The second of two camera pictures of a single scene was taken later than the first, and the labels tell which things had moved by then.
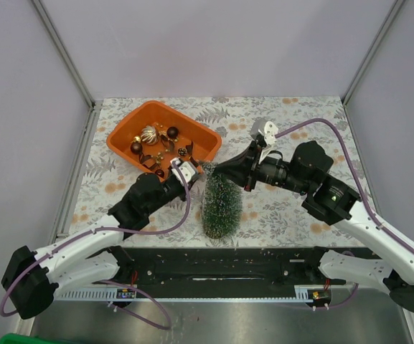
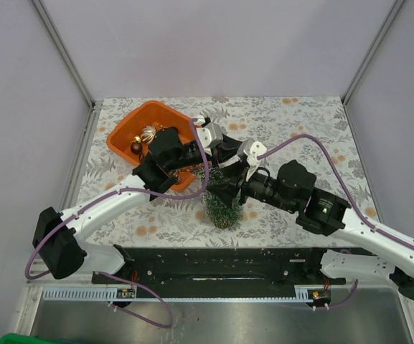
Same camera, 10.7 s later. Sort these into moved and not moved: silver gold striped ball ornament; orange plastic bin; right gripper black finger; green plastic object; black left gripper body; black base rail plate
Moved: black left gripper body; right gripper black finger
Not moved: green plastic object; black base rail plate; silver gold striped ball ornament; orange plastic bin
